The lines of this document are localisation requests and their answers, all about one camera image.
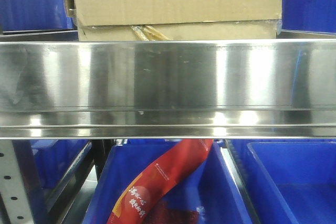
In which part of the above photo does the plain brown cardboard box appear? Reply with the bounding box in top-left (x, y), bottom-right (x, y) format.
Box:
top-left (64, 0), bottom-right (282, 41)

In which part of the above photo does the stainless steel shelf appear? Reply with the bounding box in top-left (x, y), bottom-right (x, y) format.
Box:
top-left (1, 39), bottom-right (335, 140)

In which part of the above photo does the blue bin with red bag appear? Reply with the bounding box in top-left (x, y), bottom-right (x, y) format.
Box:
top-left (83, 139), bottom-right (252, 223)

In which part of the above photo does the red snack bag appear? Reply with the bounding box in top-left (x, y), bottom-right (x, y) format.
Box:
top-left (107, 138), bottom-right (214, 223)

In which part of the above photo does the blue bin lower left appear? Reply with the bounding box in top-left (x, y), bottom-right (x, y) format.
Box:
top-left (30, 140), bottom-right (88, 189)

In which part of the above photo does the blue bin lower right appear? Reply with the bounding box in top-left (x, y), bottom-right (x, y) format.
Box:
top-left (228, 140), bottom-right (335, 223)

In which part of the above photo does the blue bin upper left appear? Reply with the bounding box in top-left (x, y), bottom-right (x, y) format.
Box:
top-left (1, 0), bottom-right (74, 31)

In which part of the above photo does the blue bin upper right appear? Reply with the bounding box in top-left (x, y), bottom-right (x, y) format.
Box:
top-left (282, 0), bottom-right (335, 33)

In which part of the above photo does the white perforated shelf post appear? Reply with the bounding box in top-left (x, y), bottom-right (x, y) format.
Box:
top-left (1, 140), bottom-right (34, 223)

